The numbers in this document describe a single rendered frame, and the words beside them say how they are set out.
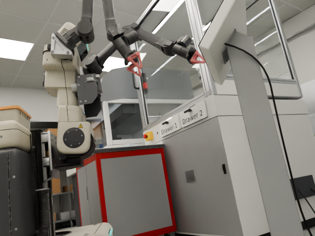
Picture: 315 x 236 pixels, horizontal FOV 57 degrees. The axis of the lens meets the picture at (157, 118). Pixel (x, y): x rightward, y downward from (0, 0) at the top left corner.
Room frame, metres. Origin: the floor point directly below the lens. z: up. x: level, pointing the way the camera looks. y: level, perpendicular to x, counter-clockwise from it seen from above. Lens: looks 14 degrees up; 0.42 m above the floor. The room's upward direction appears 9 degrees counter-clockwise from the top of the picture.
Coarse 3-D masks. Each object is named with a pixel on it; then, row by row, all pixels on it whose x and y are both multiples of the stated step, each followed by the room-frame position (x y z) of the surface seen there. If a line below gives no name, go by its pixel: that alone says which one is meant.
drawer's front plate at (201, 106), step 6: (204, 102) 1.83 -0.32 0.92; (192, 108) 1.93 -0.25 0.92; (198, 108) 1.88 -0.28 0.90; (204, 108) 1.83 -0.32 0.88; (180, 114) 2.06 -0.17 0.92; (186, 114) 2.00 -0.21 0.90; (192, 114) 1.94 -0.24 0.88; (198, 114) 1.89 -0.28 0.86; (204, 114) 1.84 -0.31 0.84; (180, 120) 2.07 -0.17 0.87; (186, 120) 2.01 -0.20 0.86; (192, 120) 1.95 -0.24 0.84; (198, 120) 1.90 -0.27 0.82; (186, 126) 2.05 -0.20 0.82
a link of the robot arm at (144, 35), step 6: (132, 24) 1.70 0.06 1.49; (138, 24) 1.68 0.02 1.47; (138, 30) 1.69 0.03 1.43; (144, 30) 1.67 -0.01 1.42; (144, 36) 1.64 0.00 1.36; (150, 36) 1.62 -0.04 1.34; (156, 36) 1.60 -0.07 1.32; (150, 42) 1.61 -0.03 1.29; (156, 42) 1.56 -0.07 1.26; (162, 42) 1.53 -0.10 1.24; (162, 48) 1.56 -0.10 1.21; (168, 48) 1.51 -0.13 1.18; (168, 54) 1.55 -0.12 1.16
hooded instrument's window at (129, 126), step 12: (108, 108) 2.84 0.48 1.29; (120, 108) 2.91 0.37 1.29; (132, 108) 2.98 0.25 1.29; (96, 120) 3.01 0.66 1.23; (120, 120) 2.90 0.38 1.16; (132, 120) 2.97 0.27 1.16; (96, 132) 3.05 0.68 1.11; (120, 132) 2.89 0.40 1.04; (132, 132) 2.96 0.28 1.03; (96, 144) 3.09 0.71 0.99
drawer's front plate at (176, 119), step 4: (176, 116) 2.11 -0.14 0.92; (168, 120) 2.21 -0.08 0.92; (172, 120) 2.16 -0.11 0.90; (176, 120) 2.12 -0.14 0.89; (160, 124) 2.32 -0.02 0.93; (168, 124) 2.22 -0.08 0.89; (172, 124) 2.17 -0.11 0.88; (176, 124) 2.12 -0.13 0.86; (180, 124) 2.11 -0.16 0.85; (160, 128) 2.33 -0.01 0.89; (164, 128) 2.28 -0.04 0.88; (176, 128) 2.13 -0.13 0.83; (180, 128) 2.10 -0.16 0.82; (160, 132) 2.34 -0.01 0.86; (168, 132) 2.23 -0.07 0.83; (172, 132) 2.18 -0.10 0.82; (164, 136) 2.31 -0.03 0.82
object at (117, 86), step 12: (108, 72) 2.85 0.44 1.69; (120, 72) 2.92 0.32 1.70; (108, 84) 2.83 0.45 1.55; (120, 84) 2.91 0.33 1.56; (132, 84) 2.98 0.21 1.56; (108, 96) 2.83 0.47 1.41; (120, 96) 2.90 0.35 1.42; (132, 96) 2.97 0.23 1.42; (108, 120) 2.81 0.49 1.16; (108, 132) 2.80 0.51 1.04; (108, 144) 2.80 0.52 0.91; (120, 144) 2.87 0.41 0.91; (144, 144) 3.00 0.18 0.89; (72, 180) 4.38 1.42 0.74
